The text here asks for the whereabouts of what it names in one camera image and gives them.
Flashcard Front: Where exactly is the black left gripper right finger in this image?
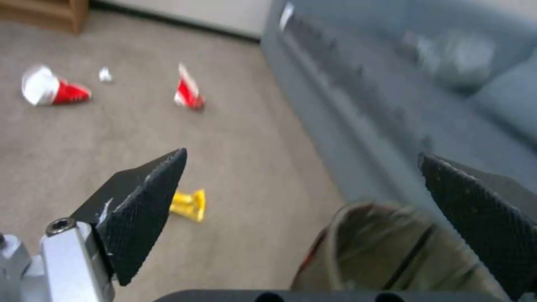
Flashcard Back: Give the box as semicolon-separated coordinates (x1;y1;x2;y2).
418;153;537;301

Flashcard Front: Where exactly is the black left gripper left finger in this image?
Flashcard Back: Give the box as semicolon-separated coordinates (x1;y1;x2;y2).
0;148;188;302

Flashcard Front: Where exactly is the olive fabric trash can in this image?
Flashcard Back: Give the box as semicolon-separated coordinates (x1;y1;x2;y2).
289;201;511;294

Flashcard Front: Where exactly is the yellow snack wrapper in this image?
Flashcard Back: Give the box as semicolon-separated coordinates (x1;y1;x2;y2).
168;188;207;223

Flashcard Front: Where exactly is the grey-blue sofa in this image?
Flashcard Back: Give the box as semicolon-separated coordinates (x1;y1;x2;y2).
259;0;537;227

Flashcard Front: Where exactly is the flattened red white paper cup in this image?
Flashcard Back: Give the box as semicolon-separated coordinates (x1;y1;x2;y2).
173;63;206;111

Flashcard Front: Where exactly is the grey crumpled cloth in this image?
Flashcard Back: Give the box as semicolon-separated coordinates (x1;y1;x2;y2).
400;31;496;87

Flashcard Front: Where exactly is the crushed red white paper cup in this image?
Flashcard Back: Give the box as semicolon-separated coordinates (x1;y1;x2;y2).
21;65;92;107

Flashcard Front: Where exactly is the wooden furniture piece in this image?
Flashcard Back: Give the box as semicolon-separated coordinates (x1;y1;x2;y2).
0;0;83;34

